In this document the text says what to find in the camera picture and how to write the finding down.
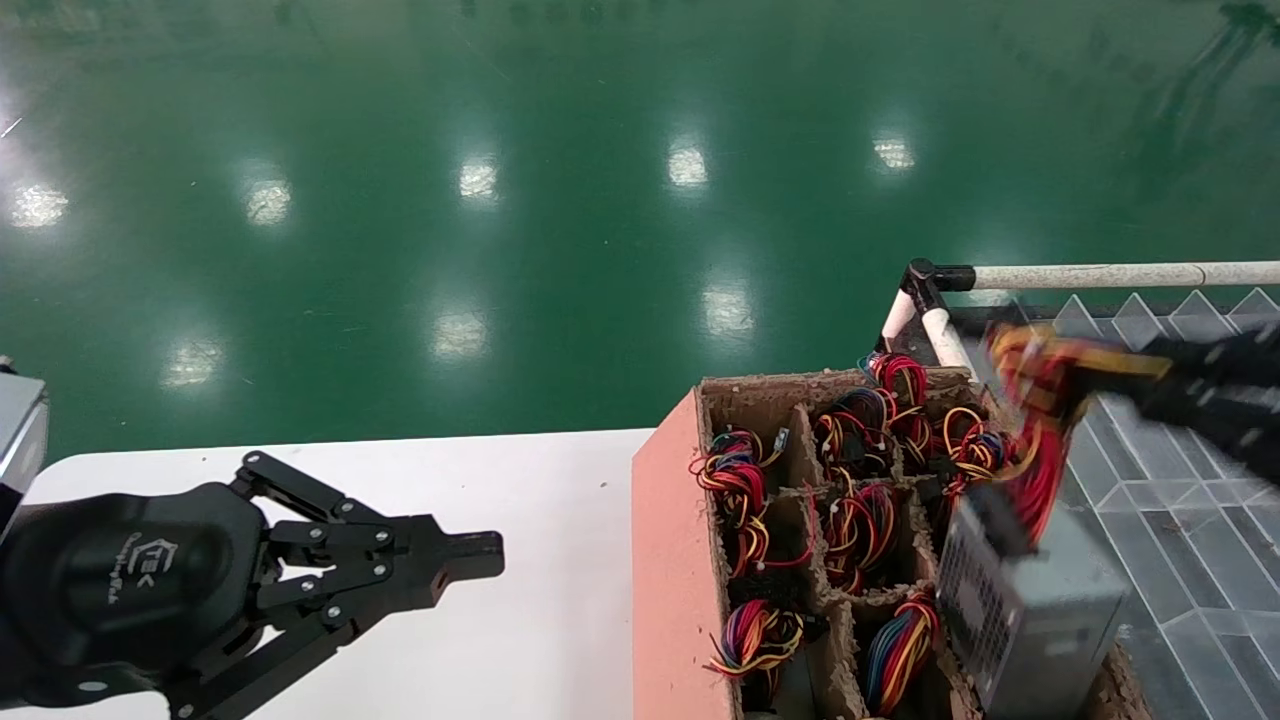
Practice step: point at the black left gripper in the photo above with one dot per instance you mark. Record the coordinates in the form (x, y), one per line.
(120, 590)

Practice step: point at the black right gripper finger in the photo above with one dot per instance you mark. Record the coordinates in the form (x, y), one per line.
(1230, 425)
(1230, 360)

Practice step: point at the brown cardboard divider box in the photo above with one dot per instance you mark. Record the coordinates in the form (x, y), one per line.
(670, 560)

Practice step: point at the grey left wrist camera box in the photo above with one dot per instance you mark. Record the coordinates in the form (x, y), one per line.
(20, 440)

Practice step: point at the white pipe frame black joints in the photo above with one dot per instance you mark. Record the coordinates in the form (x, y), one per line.
(1100, 274)

